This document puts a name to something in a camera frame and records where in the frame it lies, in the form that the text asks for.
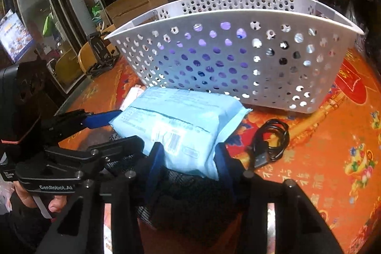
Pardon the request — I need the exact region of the light blue tissue pack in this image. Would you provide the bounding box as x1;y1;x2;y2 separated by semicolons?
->
110;87;250;180

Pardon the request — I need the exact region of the dark mesh fabric pouch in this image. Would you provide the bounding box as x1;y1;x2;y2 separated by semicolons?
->
105;151;238;244

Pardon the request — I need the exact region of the person's left hand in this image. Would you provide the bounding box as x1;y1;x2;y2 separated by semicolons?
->
13;181;67;213

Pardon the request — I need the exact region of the yellow chair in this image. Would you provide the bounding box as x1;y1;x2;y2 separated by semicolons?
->
77;40;120;75

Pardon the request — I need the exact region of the small white pink packet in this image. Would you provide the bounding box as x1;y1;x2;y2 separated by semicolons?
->
120;85;146;111

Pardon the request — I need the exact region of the black phone stand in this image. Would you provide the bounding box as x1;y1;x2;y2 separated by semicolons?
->
86;32;120;77

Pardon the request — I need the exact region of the orange floral tablecloth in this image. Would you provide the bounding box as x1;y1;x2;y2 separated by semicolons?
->
58;48;380;253

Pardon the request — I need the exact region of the brown cardboard box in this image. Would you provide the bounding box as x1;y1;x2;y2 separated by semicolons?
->
105;0;168;28

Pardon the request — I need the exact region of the white perforated plastic basket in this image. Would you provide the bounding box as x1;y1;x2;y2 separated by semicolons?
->
108;0;362;114

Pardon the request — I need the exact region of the black coiled usb cable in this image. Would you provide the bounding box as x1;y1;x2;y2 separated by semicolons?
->
248;119;291;170

